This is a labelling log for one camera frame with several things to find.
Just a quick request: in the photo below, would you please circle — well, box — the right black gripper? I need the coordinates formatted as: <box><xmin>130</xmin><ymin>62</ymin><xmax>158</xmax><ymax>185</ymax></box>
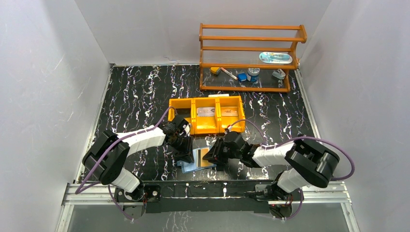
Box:
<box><xmin>203</xmin><ymin>136</ymin><xmax>241</xmax><ymax>164</ymax></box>

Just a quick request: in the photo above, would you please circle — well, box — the blue card holder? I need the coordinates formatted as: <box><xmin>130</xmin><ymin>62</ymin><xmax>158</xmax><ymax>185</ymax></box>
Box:
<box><xmin>177</xmin><ymin>148</ymin><xmax>216</xmax><ymax>174</ymax></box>

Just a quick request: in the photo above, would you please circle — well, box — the orange credit card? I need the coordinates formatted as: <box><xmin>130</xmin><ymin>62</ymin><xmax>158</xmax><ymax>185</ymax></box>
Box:
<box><xmin>196</xmin><ymin>146</ymin><xmax>213</xmax><ymax>168</ymax></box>
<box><xmin>220</xmin><ymin>107</ymin><xmax>239</xmax><ymax>116</ymax></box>

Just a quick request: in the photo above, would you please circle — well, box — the yellow three-compartment bin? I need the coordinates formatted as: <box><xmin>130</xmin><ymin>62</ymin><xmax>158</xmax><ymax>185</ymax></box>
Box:
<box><xmin>168</xmin><ymin>96</ymin><xmax>246</xmax><ymax>135</ymax></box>

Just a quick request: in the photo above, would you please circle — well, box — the orange wooden shelf rack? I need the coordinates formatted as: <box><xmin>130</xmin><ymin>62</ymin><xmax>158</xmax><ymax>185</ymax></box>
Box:
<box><xmin>199</xmin><ymin>24</ymin><xmax>308</xmax><ymax>93</ymax></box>

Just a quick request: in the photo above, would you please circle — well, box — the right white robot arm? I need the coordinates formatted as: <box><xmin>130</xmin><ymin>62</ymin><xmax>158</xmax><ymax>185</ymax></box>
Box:
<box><xmin>203</xmin><ymin>131</ymin><xmax>340</xmax><ymax>200</ymax></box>

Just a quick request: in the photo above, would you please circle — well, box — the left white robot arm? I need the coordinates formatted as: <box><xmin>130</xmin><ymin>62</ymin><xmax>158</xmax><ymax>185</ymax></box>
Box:
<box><xmin>82</xmin><ymin>115</ymin><xmax>194</xmax><ymax>201</ymax></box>

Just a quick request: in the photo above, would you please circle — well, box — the silver credit card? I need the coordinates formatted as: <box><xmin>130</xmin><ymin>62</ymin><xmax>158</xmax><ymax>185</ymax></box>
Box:
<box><xmin>197</xmin><ymin>107</ymin><xmax>216</xmax><ymax>117</ymax></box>

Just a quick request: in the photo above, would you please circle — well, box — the white rectangular box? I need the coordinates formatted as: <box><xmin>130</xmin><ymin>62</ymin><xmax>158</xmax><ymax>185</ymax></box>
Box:
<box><xmin>208</xmin><ymin>94</ymin><xmax>230</xmax><ymax>98</ymax></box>

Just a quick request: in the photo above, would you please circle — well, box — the blue small box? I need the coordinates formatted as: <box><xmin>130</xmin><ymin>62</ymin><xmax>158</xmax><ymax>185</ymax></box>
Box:
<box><xmin>237</xmin><ymin>72</ymin><xmax>248</xmax><ymax>82</ymax></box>

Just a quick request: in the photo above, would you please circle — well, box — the white marker pen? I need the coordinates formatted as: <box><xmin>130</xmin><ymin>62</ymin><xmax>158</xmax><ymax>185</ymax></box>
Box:
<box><xmin>220</xmin><ymin>67</ymin><xmax>238</xmax><ymax>80</ymax></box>

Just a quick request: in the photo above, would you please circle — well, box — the yellow sponge block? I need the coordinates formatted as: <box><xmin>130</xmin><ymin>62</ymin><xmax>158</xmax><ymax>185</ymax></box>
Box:
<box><xmin>210</xmin><ymin>67</ymin><xmax>221</xmax><ymax>76</ymax></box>

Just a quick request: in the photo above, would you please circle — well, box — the grey tape dispenser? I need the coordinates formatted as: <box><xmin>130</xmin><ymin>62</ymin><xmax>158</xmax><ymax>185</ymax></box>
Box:
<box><xmin>272</xmin><ymin>69</ymin><xmax>286</xmax><ymax>80</ymax></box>

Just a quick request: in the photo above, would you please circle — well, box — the blue blister pack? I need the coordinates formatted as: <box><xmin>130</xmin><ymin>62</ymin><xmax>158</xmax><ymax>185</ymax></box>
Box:
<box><xmin>259</xmin><ymin>52</ymin><xmax>293</xmax><ymax>64</ymax></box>

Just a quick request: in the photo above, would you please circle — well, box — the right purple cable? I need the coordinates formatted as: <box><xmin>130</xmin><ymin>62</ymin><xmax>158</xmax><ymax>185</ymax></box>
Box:
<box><xmin>224</xmin><ymin>119</ymin><xmax>355</xmax><ymax>221</ymax></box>

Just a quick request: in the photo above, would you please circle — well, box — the purple cable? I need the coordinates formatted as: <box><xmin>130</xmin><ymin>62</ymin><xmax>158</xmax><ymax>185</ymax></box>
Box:
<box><xmin>74</xmin><ymin>106</ymin><xmax>177</xmax><ymax>221</ymax></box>
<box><xmin>224</xmin><ymin>119</ymin><xmax>355</xmax><ymax>221</ymax></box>

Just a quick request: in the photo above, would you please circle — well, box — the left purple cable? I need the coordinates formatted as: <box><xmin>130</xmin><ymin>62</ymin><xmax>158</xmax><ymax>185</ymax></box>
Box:
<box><xmin>74</xmin><ymin>106</ymin><xmax>177</xmax><ymax>221</ymax></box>

